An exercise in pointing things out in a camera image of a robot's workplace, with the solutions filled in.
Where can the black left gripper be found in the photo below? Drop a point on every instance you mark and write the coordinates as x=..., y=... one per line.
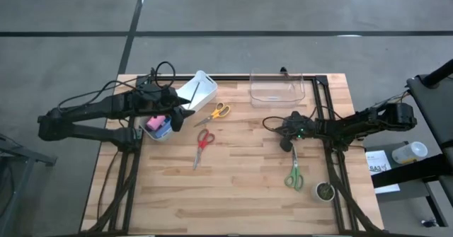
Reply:
x=163, y=100

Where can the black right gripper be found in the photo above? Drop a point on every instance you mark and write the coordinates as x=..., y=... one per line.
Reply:
x=299, y=126

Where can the paintbrush with orange tip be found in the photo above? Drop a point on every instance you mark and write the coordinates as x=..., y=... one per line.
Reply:
x=194, y=93

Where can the pink paint bottle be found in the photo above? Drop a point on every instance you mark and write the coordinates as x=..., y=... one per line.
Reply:
x=156, y=122

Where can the large blue paint bottle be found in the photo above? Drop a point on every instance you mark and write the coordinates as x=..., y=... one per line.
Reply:
x=163, y=131

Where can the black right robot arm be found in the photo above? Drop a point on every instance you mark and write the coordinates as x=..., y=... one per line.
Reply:
x=354, y=125

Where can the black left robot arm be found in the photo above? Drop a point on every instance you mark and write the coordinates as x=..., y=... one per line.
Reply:
x=88, y=111

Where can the white plastic bin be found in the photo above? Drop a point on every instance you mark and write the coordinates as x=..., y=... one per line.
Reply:
x=207, y=88

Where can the grey plastic bin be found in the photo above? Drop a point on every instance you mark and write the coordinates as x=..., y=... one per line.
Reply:
x=145, y=128

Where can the clear plastic bin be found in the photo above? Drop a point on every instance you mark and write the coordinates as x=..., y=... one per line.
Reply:
x=276, y=88

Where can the small black clamp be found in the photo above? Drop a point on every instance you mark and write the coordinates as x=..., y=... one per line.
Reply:
x=153, y=71
x=283, y=70

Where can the white printed paper sheet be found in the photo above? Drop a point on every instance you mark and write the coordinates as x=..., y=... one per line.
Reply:
x=377, y=159

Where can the clear plastic jar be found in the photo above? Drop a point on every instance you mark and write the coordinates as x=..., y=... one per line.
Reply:
x=407, y=153

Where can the black side cart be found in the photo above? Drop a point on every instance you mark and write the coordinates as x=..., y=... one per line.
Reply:
x=431, y=102

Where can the black metal rack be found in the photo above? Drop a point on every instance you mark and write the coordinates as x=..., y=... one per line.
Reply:
x=32, y=156

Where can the small black device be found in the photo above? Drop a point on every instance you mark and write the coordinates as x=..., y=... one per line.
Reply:
x=429, y=223

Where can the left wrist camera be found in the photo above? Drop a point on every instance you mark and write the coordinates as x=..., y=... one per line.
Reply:
x=176, y=124

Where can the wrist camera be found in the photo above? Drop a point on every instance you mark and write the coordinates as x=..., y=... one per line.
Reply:
x=286, y=145
x=176, y=124

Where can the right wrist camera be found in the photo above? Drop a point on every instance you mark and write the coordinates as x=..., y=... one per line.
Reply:
x=286, y=145

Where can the black aluminium frame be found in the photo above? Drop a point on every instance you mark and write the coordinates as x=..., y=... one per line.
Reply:
x=230, y=78

